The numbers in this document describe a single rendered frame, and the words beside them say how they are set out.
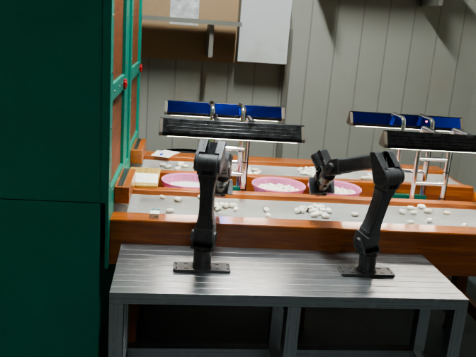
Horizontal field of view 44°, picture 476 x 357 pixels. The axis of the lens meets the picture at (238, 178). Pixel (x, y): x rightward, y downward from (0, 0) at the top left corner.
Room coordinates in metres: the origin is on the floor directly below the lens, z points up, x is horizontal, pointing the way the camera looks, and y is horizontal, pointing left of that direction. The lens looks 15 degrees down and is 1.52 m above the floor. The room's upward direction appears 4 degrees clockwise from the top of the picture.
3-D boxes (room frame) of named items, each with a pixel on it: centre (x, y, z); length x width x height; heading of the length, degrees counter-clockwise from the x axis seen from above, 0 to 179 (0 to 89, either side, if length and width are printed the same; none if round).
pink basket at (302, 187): (2.79, -0.20, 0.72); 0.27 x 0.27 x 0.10
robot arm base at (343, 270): (2.00, -0.49, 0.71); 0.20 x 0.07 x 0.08; 97
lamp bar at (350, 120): (3.14, -0.87, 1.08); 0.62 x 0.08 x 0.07; 96
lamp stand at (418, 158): (2.66, -0.92, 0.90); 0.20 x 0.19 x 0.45; 96
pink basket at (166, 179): (2.75, 0.24, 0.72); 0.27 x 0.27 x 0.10
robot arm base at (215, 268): (1.93, 0.10, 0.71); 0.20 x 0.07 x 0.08; 97
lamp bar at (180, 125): (2.49, 0.04, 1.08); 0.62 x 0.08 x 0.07; 96
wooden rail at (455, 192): (2.97, -0.35, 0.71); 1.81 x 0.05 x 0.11; 96
